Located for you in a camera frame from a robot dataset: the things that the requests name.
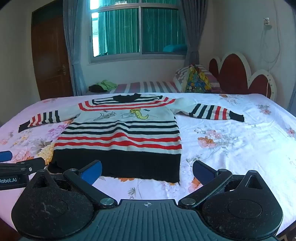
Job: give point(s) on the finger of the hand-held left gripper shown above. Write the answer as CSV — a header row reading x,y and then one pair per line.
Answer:
x,y
5,156
32,165

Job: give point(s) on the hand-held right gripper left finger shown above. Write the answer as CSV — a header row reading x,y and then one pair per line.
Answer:
x,y
92,172

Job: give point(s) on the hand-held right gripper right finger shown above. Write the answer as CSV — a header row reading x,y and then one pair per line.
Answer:
x,y
203,172

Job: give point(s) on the floral pink bed sheet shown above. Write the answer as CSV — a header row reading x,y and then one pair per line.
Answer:
x,y
231,139

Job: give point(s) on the dark cloth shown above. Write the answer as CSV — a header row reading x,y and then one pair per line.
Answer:
x,y
96,88

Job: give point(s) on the green cloth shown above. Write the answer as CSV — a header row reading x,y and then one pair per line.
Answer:
x,y
106,83

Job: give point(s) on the colourful patterned pillow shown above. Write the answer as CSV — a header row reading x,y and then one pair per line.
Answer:
x,y
196,81

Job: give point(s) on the striped bed mattress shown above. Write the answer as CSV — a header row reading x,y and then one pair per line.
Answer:
x,y
148,87

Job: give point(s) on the striped pillow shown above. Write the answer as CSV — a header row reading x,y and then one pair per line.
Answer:
x,y
182,71

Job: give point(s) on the red and white headboard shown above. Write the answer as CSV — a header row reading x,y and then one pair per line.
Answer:
x,y
233,71

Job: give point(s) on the brown wooden door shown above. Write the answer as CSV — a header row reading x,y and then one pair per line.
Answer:
x,y
49,58

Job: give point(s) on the grey curtain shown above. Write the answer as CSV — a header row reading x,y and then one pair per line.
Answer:
x,y
193,34
74,46

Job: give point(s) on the teal object behind window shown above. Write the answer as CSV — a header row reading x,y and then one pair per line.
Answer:
x,y
174,48

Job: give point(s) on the sliding glass window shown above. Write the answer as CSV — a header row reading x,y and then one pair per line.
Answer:
x,y
138,30

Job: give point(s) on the white wall socket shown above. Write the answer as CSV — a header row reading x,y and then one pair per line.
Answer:
x,y
267,22

